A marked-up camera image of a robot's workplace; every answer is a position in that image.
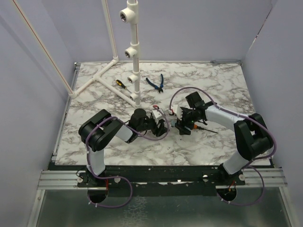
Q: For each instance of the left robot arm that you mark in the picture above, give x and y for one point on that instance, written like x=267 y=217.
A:
x=97 y=132

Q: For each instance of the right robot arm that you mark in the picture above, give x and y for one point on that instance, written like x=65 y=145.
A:
x=251 y=134

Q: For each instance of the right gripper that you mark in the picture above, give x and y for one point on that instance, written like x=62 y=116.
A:
x=180 y=124

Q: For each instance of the aluminium frame rail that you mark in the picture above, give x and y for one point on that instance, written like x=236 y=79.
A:
x=54 y=177

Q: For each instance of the orange handled screwdriver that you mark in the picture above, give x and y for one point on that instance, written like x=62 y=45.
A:
x=202 y=128

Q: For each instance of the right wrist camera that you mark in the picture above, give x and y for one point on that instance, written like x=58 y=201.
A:
x=176 y=111

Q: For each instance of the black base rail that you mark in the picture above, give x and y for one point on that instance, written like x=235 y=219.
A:
x=153 y=181

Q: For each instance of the yellow black screwdriver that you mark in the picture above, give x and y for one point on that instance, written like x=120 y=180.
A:
x=121 y=84

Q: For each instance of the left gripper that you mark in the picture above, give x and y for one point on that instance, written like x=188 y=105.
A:
x=161 y=129

